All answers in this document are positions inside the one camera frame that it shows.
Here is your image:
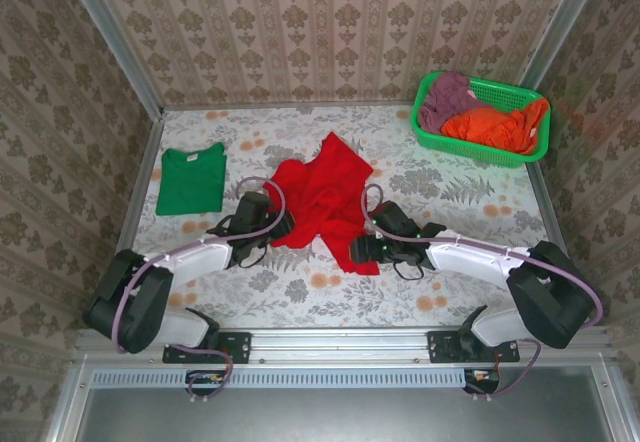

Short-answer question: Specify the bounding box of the red t-shirt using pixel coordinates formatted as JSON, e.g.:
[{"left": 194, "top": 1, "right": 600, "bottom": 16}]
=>
[{"left": 263, "top": 131, "right": 382, "bottom": 277}]

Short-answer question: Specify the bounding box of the folded green t-shirt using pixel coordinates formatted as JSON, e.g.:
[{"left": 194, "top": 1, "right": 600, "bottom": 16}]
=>
[{"left": 154, "top": 142, "right": 229, "bottom": 217}]

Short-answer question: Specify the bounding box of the green plastic basket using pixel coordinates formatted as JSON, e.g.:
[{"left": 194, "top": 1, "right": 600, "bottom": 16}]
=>
[{"left": 409, "top": 70, "right": 552, "bottom": 169}]

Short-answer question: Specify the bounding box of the orange t-shirt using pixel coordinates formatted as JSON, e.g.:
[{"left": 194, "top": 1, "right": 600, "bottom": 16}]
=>
[{"left": 440, "top": 97, "right": 550, "bottom": 156}]

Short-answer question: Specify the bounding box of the purple t-shirt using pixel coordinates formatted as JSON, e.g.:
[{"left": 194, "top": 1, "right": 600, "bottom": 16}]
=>
[{"left": 418, "top": 71, "right": 494, "bottom": 134}]

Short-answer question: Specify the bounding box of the grey metal panel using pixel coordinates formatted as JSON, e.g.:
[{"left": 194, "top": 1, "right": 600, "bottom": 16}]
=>
[{"left": 44, "top": 361, "right": 640, "bottom": 442}]

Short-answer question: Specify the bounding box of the thin black left gripper cable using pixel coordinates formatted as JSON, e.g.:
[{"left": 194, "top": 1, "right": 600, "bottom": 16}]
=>
[{"left": 237, "top": 247, "right": 267, "bottom": 270}]

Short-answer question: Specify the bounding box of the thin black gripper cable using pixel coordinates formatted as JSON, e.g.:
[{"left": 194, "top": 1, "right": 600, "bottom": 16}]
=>
[
  {"left": 237, "top": 247, "right": 267, "bottom": 270},
  {"left": 393, "top": 260, "right": 426, "bottom": 282}
]

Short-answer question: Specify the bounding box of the thin black right gripper cable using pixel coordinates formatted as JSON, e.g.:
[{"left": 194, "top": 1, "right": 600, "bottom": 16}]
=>
[{"left": 393, "top": 260, "right": 426, "bottom": 282}]

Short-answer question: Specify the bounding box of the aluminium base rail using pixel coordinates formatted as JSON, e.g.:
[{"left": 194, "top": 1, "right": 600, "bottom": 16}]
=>
[{"left": 74, "top": 329, "right": 614, "bottom": 363}]

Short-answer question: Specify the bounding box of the aluminium table side rail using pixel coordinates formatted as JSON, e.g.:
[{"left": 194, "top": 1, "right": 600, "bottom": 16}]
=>
[
  {"left": 527, "top": 161, "right": 565, "bottom": 249},
  {"left": 115, "top": 109, "right": 166, "bottom": 256}
]

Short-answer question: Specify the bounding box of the grey slotted cable duct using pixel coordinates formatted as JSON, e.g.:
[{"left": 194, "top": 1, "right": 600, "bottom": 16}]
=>
[{"left": 92, "top": 367, "right": 474, "bottom": 389}]

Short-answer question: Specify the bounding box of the aluminium frame post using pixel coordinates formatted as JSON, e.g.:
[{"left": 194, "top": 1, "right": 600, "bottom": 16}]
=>
[
  {"left": 57, "top": 0, "right": 166, "bottom": 119},
  {"left": 519, "top": 0, "right": 609, "bottom": 93}
]

